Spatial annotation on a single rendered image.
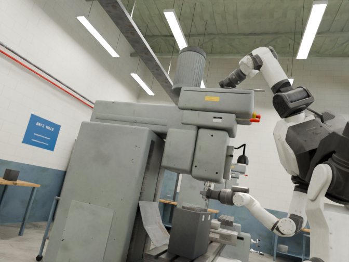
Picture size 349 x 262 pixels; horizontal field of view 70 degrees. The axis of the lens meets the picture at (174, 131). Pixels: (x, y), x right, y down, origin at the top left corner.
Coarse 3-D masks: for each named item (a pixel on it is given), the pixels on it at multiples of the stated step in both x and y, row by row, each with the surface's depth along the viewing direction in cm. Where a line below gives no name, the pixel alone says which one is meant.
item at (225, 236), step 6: (210, 234) 157; (216, 234) 156; (222, 234) 155; (228, 234) 154; (234, 234) 153; (210, 240) 156; (216, 240) 155; (222, 240) 154; (228, 240) 154; (234, 240) 152
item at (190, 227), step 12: (180, 216) 109; (192, 216) 107; (204, 216) 113; (180, 228) 108; (192, 228) 106; (204, 228) 114; (180, 240) 106; (192, 240) 105; (204, 240) 116; (168, 252) 107; (180, 252) 105; (192, 252) 103; (204, 252) 117
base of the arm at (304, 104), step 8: (304, 88) 118; (280, 96) 116; (312, 96) 116; (280, 104) 117; (288, 104) 113; (296, 104) 113; (304, 104) 114; (280, 112) 119; (288, 112) 115; (296, 112) 118
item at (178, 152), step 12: (168, 132) 160; (180, 132) 158; (192, 132) 155; (168, 144) 158; (180, 144) 155; (192, 144) 153; (168, 156) 155; (180, 156) 153; (192, 156) 153; (168, 168) 155; (180, 168) 151
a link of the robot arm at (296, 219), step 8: (296, 192) 128; (296, 200) 126; (304, 200) 125; (296, 208) 124; (304, 208) 123; (288, 216) 126; (296, 216) 122; (304, 216) 123; (280, 224) 122; (288, 224) 121; (296, 224) 120; (304, 224) 122; (288, 232) 120; (296, 232) 128
